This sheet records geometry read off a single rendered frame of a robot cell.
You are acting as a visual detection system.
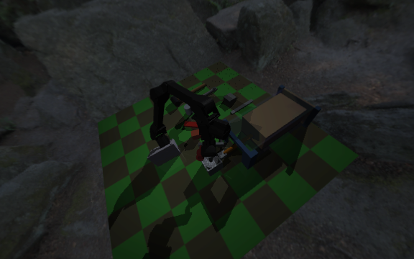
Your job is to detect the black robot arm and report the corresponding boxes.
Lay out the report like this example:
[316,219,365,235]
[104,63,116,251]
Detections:
[149,80,231,148]

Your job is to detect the black mallet with brown wooden handle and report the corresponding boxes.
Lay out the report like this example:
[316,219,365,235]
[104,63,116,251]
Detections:
[170,83,206,106]

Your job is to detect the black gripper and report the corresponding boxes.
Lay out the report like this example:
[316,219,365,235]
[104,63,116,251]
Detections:
[199,130,216,158]

